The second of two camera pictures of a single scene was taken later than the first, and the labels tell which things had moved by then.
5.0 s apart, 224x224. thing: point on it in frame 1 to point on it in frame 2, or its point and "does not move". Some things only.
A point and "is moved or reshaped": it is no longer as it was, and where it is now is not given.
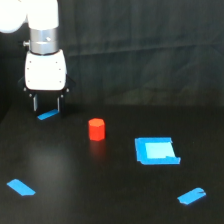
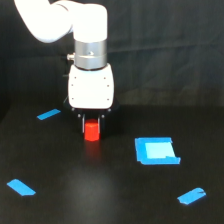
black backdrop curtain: [129, 52] does not move
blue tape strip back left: [48, 114] does not move
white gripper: [46, 75] to [91, 94]
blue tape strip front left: [20, 187] does not move
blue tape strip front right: [192, 196] does not move
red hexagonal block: [97, 129] is moved or reshaped
